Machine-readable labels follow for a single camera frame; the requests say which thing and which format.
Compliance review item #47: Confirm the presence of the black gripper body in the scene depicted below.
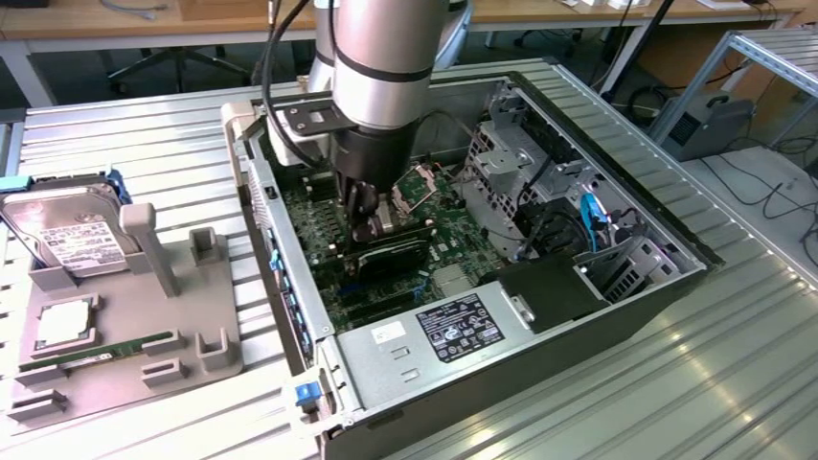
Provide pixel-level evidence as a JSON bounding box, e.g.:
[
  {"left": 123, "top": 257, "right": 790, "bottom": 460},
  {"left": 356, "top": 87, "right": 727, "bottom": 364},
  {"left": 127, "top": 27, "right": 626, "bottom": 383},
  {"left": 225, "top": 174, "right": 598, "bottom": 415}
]
[{"left": 329, "top": 125, "right": 418, "bottom": 196}]

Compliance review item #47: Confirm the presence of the grey network cable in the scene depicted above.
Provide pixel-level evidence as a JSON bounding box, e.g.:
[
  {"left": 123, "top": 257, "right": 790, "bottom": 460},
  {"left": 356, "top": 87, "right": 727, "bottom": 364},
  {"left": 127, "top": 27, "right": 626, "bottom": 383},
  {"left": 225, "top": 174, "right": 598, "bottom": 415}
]
[{"left": 99, "top": 0, "right": 168, "bottom": 21}]

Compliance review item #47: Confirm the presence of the metal socket cover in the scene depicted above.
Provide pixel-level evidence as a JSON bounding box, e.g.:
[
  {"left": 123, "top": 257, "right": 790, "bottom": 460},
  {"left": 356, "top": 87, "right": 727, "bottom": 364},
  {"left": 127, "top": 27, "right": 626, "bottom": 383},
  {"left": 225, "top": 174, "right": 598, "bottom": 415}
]
[{"left": 389, "top": 161, "right": 443, "bottom": 213}]

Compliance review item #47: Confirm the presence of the black stand pole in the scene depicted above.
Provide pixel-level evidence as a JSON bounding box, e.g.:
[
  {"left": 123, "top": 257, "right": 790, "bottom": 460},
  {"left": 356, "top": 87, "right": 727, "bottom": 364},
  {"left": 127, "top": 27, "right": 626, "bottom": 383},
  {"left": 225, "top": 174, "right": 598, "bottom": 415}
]
[{"left": 598, "top": 0, "right": 678, "bottom": 103}]

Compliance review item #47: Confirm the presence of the black and green graphics card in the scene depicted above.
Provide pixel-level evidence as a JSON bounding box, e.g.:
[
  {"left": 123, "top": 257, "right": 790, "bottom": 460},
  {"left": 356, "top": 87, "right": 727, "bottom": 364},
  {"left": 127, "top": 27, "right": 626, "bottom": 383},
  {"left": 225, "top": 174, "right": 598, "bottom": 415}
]
[{"left": 339, "top": 233, "right": 435, "bottom": 287}]

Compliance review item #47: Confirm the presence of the green motherboard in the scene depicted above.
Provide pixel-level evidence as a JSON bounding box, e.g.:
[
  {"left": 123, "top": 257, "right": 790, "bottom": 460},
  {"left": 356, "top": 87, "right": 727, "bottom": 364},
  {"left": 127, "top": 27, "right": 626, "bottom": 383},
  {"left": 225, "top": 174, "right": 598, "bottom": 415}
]
[{"left": 279, "top": 160, "right": 516, "bottom": 335}]

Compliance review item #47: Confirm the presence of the aluminium profile frame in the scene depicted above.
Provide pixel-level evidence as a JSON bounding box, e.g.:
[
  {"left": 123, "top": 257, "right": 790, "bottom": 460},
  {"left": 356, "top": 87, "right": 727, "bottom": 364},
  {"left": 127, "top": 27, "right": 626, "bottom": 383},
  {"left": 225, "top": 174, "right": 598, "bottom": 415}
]
[{"left": 646, "top": 27, "right": 818, "bottom": 148}]

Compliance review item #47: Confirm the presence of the black fan shroud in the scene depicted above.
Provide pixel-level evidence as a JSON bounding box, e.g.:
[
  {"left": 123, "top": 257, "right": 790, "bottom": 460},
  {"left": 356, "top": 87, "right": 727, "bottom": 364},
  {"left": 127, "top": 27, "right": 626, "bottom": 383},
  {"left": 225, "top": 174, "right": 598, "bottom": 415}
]
[{"left": 476, "top": 252, "right": 610, "bottom": 335}]

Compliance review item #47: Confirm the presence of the black office chair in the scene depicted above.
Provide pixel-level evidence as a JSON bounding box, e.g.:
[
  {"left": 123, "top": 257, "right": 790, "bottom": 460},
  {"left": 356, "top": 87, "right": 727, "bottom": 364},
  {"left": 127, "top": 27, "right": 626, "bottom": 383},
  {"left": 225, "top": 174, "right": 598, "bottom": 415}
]
[{"left": 105, "top": 45, "right": 252, "bottom": 96}]

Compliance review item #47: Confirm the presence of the black wire in case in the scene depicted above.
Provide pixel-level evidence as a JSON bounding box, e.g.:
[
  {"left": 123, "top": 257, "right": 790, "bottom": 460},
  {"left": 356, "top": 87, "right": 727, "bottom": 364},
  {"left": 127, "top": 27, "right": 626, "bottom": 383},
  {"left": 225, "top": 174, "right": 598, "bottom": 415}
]
[{"left": 418, "top": 109, "right": 478, "bottom": 167}]

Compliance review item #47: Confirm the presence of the blue case latch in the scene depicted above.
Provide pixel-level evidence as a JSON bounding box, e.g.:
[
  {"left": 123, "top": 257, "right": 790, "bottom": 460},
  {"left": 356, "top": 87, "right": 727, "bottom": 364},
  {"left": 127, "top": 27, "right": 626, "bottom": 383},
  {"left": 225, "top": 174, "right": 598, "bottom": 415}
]
[{"left": 292, "top": 381, "right": 321, "bottom": 409}]

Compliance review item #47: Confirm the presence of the wrist camera with black bracket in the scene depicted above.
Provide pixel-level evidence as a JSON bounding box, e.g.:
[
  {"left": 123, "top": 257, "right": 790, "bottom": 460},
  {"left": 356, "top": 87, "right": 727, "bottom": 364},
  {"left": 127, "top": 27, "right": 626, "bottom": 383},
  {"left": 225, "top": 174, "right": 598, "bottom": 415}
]
[{"left": 264, "top": 98, "right": 356, "bottom": 168}]

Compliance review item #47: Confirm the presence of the hard disk with blue caddy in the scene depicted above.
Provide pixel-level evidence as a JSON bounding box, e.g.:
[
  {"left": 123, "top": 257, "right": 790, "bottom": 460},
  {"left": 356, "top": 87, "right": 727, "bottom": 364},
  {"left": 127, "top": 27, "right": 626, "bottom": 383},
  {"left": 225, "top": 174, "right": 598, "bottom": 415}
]
[{"left": 0, "top": 164, "right": 135, "bottom": 280}]

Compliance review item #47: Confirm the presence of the silver CPU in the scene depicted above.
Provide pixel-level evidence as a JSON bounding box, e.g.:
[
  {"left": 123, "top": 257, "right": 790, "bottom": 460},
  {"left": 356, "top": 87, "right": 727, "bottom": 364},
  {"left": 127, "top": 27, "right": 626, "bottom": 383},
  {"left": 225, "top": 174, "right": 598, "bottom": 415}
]
[{"left": 35, "top": 300, "right": 96, "bottom": 350}]

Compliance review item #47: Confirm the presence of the open black PC case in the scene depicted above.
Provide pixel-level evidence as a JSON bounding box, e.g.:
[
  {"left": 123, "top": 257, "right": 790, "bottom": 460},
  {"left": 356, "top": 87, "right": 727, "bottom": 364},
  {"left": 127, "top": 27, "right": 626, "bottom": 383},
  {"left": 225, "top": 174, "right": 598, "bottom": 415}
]
[{"left": 220, "top": 70, "right": 727, "bottom": 460}]

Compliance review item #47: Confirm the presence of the grey computer tower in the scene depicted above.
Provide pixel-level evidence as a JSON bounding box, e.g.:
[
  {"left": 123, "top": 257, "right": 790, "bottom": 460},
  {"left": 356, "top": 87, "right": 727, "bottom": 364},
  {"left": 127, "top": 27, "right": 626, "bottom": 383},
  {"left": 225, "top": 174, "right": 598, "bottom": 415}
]
[{"left": 651, "top": 94, "right": 756, "bottom": 163}]

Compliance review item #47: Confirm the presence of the blue disk wire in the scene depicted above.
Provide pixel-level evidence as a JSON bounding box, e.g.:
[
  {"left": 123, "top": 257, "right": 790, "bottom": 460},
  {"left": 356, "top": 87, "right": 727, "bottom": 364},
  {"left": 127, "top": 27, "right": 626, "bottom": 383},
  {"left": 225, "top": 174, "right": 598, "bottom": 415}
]
[{"left": 576, "top": 191, "right": 610, "bottom": 254}]

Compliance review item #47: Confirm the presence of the grey power supply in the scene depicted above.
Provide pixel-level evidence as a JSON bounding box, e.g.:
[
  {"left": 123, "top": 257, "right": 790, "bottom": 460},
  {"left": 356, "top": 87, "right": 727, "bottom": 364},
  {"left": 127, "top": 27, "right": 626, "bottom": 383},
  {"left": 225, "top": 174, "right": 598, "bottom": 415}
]
[{"left": 332, "top": 280, "right": 544, "bottom": 414}]

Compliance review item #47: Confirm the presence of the silver chipset heatsink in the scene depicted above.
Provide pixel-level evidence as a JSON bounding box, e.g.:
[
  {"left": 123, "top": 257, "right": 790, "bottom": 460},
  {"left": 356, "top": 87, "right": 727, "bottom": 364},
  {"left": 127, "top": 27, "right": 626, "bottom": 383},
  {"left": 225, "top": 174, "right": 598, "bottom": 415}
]
[{"left": 430, "top": 264, "right": 472, "bottom": 292}]

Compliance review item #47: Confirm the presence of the white power strip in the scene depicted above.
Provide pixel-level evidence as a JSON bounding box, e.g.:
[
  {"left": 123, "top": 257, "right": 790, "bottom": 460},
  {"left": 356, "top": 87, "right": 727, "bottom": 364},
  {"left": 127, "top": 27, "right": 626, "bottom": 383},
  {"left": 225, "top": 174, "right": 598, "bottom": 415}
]
[{"left": 584, "top": 0, "right": 659, "bottom": 11}]

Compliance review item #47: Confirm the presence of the grey parts rack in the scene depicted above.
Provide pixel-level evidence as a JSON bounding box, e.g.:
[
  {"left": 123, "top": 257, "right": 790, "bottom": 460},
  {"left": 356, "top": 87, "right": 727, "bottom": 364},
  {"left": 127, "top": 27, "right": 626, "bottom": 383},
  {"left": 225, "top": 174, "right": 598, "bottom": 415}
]
[{"left": 4, "top": 201, "right": 249, "bottom": 426}]

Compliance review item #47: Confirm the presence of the coiled black cable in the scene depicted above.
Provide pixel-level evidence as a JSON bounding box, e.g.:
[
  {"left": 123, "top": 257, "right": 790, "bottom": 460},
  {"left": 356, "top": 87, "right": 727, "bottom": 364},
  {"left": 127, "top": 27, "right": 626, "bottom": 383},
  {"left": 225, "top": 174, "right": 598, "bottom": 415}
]
[{"left": 626, "top": 84, "right": 667, "bottom": 121}]

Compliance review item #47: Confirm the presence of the wooden desk with white legs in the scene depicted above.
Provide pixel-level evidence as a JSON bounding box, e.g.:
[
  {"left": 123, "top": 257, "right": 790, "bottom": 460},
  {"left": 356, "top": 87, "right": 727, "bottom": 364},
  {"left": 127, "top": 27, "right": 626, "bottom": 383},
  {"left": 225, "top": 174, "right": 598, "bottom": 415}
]
[
  {"left": 470, "top": 0, "right": 807, "bottom": 92},
  {"left": 0, "top": 0, "right": 317, "bottom": 109}
]

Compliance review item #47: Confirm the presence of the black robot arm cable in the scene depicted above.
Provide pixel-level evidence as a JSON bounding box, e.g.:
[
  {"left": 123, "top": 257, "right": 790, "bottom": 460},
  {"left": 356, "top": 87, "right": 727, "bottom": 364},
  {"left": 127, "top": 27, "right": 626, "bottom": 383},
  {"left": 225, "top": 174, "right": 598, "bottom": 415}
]
[{"left": 257, "top": 0, "right": 324, "bottom": 167}]

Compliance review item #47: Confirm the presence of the metal disk bay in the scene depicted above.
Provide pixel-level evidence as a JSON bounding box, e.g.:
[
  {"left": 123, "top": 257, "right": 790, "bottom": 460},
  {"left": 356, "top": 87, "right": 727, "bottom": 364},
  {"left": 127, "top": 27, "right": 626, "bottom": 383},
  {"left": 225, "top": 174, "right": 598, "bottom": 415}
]
[{"left": 460, "top": 80, "right": 615, "bottom": 263}]

